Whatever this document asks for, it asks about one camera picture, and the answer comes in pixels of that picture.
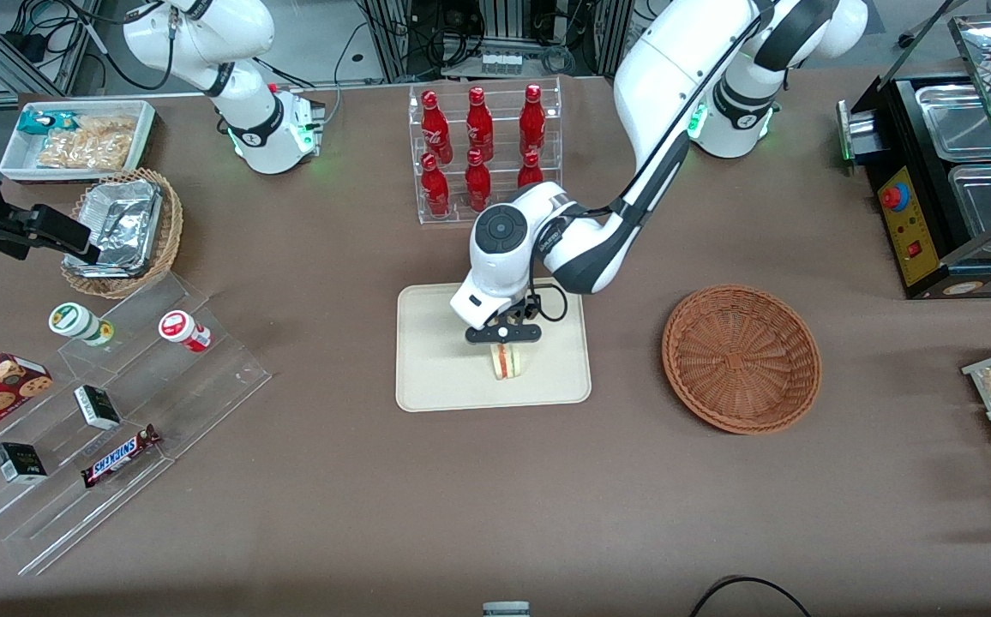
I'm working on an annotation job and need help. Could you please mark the snickers chocolate bar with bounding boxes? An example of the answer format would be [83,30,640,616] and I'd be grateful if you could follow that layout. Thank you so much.
[81,423,161,489]

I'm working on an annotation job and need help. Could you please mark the aluminium equipment frame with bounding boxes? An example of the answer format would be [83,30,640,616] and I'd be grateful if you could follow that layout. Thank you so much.
[363,0,634,80]

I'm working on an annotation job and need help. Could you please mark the teal snack packet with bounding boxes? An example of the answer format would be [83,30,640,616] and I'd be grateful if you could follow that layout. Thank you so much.
[17,110,76,136]

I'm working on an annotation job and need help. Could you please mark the green lid cup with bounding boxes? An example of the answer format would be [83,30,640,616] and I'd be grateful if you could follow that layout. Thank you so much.
[48,302,116,348]

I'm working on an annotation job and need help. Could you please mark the aluminium foil container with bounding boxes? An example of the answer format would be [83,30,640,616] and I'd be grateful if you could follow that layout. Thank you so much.
[64,178,164,279]

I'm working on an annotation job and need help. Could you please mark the black food warmer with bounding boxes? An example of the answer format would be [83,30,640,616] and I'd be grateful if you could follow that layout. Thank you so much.
[836,0,991,301]

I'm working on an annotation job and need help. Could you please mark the brown wicker basket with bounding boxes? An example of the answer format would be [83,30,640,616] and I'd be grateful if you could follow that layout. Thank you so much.
[661,284,823,435]

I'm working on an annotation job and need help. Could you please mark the clear acrylic bottle rack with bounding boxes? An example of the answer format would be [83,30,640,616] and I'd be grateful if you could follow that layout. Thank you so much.
[408,77,563,225]

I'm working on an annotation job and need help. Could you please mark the light wicker basket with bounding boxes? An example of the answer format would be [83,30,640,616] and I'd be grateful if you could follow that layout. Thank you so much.
[60,168,184,300]

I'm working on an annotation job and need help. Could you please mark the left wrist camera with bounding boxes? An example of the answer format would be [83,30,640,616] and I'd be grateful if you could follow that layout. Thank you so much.
[465,322,543,344]

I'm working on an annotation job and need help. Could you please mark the black floor cable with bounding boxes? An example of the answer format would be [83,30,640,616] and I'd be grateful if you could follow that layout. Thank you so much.
[688,576,814,617]

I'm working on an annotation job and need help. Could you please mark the white rectangular bin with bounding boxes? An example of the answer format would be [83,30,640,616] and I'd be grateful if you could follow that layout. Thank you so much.
[0,99,158,185]

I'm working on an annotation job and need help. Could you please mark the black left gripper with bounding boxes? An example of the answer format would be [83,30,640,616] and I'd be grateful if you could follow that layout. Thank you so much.
[494,293,544,352]

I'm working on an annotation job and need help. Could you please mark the small black box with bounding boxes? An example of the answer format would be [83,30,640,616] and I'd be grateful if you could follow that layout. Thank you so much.
[0,441,49,485]
[73,385,122,431]

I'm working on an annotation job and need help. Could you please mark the cream plastic tray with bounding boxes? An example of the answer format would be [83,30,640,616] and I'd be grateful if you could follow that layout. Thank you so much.
[395,276,592,414]

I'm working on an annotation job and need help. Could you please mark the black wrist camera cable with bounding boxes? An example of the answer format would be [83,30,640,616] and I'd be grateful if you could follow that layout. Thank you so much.
[530,219,571,325]

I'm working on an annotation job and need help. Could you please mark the triangular sandwich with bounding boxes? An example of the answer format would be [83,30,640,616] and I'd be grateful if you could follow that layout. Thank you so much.
[489,343,527,381]

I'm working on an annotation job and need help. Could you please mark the clear bag of crackers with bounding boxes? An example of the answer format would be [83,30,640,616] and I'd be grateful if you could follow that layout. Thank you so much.
[37,129,133,171]
[69,114,138,142]

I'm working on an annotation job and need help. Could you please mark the red lid cup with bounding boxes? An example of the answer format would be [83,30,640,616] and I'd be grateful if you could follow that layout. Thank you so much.
[158,310,213,353]

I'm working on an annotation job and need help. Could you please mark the clear acrylic stepped shelf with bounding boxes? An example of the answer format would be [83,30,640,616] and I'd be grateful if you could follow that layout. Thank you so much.
[0,273,272,577]

